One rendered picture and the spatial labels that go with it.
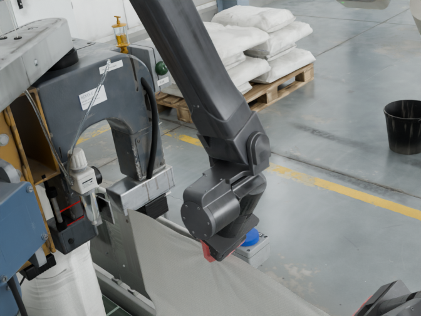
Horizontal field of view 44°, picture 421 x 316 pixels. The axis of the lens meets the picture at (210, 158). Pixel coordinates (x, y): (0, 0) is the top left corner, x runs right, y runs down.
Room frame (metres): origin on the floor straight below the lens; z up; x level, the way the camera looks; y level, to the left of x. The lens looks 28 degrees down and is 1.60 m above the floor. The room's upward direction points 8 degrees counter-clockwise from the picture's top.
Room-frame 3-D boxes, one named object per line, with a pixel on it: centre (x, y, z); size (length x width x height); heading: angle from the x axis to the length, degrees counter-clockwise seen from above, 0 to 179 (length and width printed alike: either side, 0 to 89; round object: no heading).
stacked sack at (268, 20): (4.38, -0.49, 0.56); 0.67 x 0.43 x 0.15; 42
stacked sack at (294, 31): (4.21, -0.62, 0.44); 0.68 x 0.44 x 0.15; 132
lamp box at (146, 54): (1.05, 0.10, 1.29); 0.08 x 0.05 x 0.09; 42
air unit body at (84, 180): (0.83, 0.23, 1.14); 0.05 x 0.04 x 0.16; 132
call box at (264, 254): (1.02, -0.06, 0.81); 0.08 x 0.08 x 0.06; 42
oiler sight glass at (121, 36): (1.00, 0.14, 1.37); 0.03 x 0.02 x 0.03; 42
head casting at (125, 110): (1.04, 0.28, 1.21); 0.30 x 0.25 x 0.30; 42
